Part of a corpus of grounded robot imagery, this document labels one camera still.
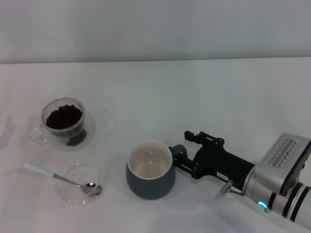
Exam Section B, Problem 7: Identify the silver finned wrist camera box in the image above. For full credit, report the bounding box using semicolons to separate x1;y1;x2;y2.
259;133;311;196

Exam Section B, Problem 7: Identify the clear glass cup with handle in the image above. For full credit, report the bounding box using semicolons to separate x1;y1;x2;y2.
29;97;97;152

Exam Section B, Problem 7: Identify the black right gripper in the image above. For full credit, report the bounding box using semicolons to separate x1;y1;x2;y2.
173;130;256;192

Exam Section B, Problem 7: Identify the right wrist cable with plug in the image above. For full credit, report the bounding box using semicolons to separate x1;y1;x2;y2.
215;180;244;199

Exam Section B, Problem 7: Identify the dark coffee beans pile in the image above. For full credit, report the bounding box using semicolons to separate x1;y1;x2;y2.
45;104;83;129

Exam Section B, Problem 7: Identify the clear round glass dish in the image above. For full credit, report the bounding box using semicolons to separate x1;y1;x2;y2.
59;163;108;207

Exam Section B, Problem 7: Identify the blue handled metal spoon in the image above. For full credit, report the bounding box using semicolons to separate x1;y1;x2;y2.
23;163;103;197

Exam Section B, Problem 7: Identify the dark grey ceramic mug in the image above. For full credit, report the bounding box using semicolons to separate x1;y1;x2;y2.
125;139;188;201

